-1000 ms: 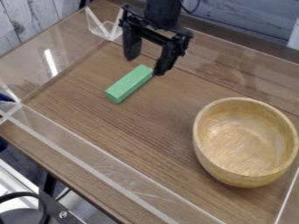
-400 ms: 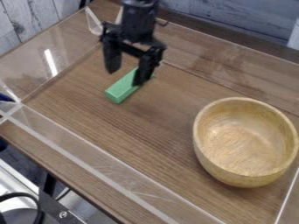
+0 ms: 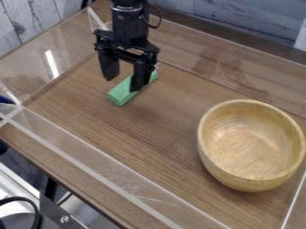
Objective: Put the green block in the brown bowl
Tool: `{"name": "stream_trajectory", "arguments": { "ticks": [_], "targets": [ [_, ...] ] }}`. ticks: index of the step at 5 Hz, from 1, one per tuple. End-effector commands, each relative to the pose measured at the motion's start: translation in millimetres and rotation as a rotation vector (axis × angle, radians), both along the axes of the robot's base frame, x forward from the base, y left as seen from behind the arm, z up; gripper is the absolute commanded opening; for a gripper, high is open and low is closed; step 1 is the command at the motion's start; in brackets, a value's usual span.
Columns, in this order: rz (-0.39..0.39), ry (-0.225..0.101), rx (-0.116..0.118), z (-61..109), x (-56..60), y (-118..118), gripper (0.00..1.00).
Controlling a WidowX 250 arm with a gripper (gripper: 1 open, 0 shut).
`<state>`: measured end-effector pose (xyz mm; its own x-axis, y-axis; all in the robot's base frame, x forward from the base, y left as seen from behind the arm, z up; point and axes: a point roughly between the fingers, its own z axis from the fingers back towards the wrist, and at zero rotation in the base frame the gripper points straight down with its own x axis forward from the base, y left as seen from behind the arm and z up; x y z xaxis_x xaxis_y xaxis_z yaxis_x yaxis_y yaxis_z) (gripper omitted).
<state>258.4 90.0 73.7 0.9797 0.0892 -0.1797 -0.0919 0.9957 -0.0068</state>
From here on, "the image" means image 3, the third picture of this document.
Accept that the light wooden bowl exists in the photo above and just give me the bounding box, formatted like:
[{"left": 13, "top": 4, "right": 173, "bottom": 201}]
[{"left": 197, "top": 99, "right": 306, "bottom": 192}]

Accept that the clear acrylic tray enclosure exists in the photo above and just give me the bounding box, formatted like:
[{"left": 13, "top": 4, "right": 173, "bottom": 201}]
[{"left": 0, "top": 2, "right": 306, "bottom": 229}]

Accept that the black cable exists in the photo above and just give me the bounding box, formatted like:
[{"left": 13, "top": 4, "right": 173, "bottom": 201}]
[{"left": 0, "top": 196, "right": 42, "bottom": 229}]

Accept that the green rectangular block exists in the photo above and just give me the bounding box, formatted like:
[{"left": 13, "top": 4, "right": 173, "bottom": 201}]
[{"left": 107, "top": 70, "right": 160, "bottom": 107}]

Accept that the blue object at edge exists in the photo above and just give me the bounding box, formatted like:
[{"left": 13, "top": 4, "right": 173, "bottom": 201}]
[{"left": 0, "top": 94, "right": 14, "bottom": 104}]

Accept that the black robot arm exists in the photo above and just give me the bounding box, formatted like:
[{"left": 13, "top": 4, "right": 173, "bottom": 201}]
[{"left": 93, "top": 0, "right": 160, "bottom": 92}]

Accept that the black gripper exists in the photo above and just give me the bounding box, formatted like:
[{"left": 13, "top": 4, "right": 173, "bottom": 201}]
[{"left": 93, "top": 4, "right": 160, "bottom": 92}]

